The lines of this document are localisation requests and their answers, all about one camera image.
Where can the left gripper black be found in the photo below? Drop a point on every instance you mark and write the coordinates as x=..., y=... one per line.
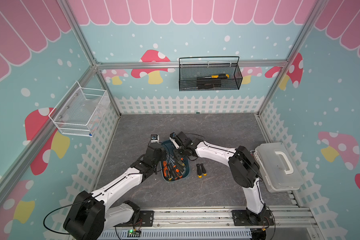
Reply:
x=163, y=154

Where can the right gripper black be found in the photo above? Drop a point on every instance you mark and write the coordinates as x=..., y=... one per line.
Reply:
x=175, y=150

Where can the teal plastic storage box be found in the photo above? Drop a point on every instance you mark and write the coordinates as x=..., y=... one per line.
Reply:
x=179, y=169

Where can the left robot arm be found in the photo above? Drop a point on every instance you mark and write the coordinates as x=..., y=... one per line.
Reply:
x=90, y=213

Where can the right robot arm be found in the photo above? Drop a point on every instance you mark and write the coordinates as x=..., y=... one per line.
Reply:
x=245, y=170

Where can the yellow black screwdriver in basket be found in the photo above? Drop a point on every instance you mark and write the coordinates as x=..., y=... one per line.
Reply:
x=220, y=76

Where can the black tool in basket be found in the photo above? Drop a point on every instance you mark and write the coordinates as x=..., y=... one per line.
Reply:
x=205, y=84

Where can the green lit circuit board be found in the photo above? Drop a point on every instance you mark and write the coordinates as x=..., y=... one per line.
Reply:
x=134, y=234

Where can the translucent plastic toolbox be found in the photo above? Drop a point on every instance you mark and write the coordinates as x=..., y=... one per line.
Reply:
x=279, y=171

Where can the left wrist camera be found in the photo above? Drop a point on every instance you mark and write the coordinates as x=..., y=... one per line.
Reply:
x=155, y=138

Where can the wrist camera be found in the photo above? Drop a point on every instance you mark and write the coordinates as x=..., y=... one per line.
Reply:
x=155, y=138
x=173, y=139

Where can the orange handled screwdriver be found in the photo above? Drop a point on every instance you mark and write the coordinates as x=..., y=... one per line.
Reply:
x=166, y=172

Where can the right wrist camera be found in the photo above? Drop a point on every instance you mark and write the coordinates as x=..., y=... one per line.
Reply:
x=173, y=139

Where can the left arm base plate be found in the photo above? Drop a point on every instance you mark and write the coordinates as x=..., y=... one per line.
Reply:
x=140, y=219

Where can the black wire mesh basket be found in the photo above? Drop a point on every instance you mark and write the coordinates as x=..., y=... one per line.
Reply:
x=192, y=67

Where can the white wire mesh basket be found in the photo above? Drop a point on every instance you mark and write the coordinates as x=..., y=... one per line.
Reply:
x=81, y=111

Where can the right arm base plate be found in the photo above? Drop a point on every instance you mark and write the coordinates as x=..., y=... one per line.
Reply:
x=247, y=218

